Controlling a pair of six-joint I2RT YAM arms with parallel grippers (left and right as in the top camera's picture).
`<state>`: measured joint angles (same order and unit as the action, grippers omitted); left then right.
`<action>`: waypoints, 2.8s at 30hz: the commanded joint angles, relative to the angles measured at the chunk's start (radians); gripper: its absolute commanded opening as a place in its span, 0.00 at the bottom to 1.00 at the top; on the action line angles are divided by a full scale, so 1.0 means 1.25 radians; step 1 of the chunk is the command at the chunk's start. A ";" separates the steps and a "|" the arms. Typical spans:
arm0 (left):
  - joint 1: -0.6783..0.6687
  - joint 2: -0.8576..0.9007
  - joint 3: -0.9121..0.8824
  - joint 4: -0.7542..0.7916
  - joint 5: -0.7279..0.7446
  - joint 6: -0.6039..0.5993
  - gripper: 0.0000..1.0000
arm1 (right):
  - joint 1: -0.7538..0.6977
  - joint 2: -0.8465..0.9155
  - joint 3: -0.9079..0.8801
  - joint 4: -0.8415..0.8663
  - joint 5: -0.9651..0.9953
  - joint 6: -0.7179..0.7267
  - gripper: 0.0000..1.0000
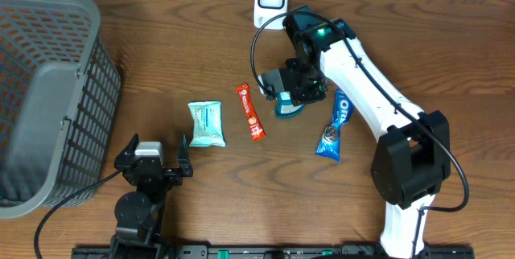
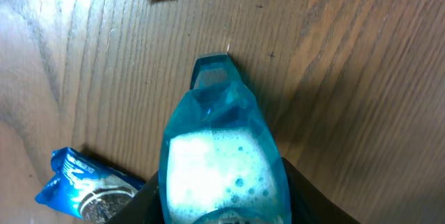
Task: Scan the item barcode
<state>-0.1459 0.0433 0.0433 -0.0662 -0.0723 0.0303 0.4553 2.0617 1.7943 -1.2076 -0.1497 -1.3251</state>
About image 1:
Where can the blue Oreo cookie pack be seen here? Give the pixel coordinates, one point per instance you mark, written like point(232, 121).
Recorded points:
point(329, 144)

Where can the mint green wipes pack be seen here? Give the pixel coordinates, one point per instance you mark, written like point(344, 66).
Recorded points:
point(207, 124)

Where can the grey plastic basket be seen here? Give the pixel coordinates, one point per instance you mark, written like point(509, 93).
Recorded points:
point(59, 96)

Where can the teal mouthwash bottle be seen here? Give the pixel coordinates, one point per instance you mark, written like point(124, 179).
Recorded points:
point(285, 108)

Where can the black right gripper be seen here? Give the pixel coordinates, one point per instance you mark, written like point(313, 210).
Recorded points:
point(302, 96)

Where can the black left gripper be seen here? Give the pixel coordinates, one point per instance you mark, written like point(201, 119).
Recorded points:
point(172, 178)

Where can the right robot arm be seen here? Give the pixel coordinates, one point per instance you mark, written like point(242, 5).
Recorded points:
point(411, 159)

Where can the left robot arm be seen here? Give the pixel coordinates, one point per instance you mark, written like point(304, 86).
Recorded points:
point(139, 213)

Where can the red coffee stick sachet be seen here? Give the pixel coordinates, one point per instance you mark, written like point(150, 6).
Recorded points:
point(255, 125)

